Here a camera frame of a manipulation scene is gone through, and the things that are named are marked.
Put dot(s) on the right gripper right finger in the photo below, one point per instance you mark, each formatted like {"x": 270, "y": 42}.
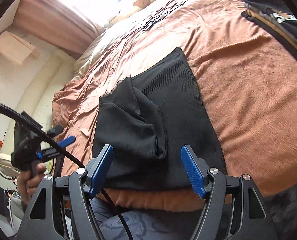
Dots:
{"x": 249, "y": 218}

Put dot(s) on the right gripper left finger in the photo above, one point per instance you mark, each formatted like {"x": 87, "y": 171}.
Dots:
{"x": 44, "y": 218}

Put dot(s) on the black knit garment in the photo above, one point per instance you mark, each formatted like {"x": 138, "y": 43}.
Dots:
{"x": 147, "y": 119}

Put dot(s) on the stack of folded clothes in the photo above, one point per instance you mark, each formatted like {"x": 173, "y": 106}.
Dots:
{"x": 276, "y": 15}

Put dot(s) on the person's left hand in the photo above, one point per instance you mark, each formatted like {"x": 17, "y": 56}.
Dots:
{"x": 27, "y": 184}

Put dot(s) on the person's patterned trousers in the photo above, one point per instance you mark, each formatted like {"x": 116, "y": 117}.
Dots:
{"x": 144, "y": 224}

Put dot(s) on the orange-brown fleece blanket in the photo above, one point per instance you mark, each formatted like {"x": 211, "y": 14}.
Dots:
{"x": 247, "y": 80}

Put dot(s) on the pink curtain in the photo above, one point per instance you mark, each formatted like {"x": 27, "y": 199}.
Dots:
{"x": 59, "y": 25}

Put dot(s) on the beige bed sheet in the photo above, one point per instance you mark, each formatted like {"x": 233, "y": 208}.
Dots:
{"x": 127, "y": 20}

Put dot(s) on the cartoon bear pillow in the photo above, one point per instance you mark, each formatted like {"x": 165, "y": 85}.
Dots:
{"x": 127, "y": 8}

